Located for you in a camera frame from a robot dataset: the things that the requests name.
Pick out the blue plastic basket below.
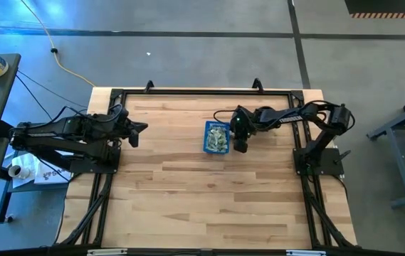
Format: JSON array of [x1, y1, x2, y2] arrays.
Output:
[[202, 120, 231, 155]]

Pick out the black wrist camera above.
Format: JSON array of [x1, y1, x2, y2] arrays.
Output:
[[128, 129, 140, 149], [233, 138, 250, 154]]

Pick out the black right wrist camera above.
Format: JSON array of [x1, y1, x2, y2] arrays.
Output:
[[233, 138, 250, 154]]

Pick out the white pipe fitting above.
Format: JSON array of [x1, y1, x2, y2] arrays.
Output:
[[8, 164, 31, 180]]

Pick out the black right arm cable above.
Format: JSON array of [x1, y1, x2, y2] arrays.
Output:
[[212, 109, 239, 124]]

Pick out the black clamp lever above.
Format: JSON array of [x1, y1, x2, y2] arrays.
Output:
[[332, 149, 352, 165]]

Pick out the black floor cable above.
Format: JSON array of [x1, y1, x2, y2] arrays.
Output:
[[16, 70, 88, 110], [15, 74, 53, 120]]

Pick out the white printed paper bag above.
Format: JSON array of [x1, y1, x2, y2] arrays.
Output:
[[11, 152, 73, 189]]

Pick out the yellow power cable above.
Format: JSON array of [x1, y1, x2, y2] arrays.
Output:
[[19, 0, 97, 88]]

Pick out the grey metal cart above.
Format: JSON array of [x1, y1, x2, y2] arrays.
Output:
[[367, 88, 405, 209]]

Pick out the black mat hazard stripe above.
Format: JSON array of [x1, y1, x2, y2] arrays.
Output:
[[344, 0, 405, 19]]

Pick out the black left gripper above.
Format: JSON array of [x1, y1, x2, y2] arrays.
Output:
[[115, 112, 149, 139]]

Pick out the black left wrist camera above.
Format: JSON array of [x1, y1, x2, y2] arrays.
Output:
[[128, 129, 140, 149]]

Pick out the white strip label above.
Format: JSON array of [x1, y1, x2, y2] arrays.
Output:
[[87, 249, 128, 256], [286, 249, 327, 256]]

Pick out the blue desk leg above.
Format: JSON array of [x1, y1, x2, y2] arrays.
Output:
[[0, 177, 20, 224]]

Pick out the black aluminium table frame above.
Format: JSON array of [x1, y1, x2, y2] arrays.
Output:
[[55, 87, 359, 250]]

